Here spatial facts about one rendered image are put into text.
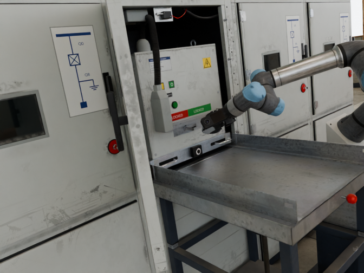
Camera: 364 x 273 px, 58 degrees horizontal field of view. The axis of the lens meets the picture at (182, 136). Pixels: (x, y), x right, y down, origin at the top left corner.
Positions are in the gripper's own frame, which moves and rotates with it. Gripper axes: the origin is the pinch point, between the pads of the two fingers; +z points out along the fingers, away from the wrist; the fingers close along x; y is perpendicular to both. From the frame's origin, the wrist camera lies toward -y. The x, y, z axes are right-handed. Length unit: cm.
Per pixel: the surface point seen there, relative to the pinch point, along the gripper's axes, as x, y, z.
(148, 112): 16.9, -17.7, 6.6
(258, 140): -12.5, 32.9, 2.4
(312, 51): 28, 114, -5
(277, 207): -38, -22, -38
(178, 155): -3.8, -5.4, 17.2
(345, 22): 43, 164, -14
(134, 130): -7, -60, -46
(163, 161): -3.9, -14.2, 17.2
